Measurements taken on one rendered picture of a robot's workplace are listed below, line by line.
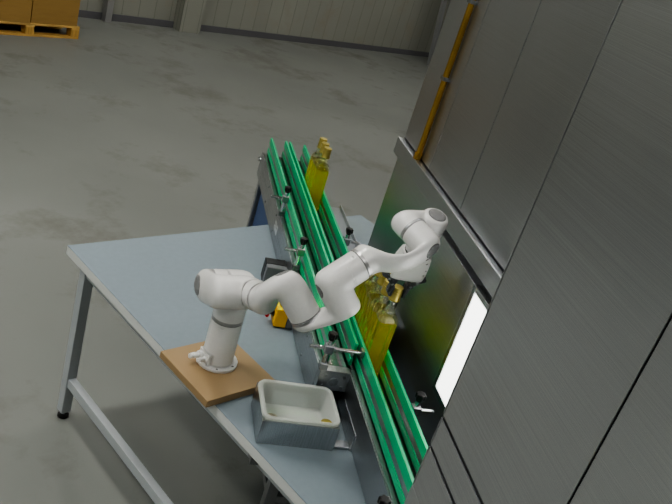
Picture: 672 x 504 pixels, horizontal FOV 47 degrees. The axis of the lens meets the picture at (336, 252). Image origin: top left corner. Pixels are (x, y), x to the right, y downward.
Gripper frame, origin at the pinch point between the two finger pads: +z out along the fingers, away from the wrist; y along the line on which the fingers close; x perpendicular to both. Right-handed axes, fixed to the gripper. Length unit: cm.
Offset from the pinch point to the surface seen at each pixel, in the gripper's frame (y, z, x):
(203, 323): 46, 49, -22
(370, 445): 6.4, 21.0, 39.2
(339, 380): 9.1, 29.4, 11.6
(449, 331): -11.7, -2.3, 16.1
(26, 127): 146, 209, -334
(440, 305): -11.8, -1.4, 5.4
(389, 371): -3.0, 20.0, 13.7
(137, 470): 58, 100, 3
